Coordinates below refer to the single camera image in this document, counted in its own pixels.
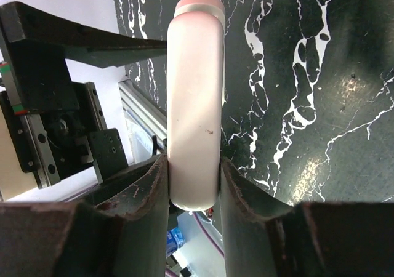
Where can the white stapler top cover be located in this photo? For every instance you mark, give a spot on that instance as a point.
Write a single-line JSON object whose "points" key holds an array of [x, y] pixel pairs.
{"points": [[195, 88]]}

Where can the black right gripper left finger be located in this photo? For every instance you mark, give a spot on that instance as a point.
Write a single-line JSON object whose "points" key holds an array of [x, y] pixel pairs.
{"points": [[118, 229]]}

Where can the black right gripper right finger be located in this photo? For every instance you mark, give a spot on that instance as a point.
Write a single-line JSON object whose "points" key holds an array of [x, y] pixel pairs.
{"points": [[264, 237]]}

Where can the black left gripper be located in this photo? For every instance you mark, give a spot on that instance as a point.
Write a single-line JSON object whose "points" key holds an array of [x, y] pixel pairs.
{"points": [[57, 125]]}

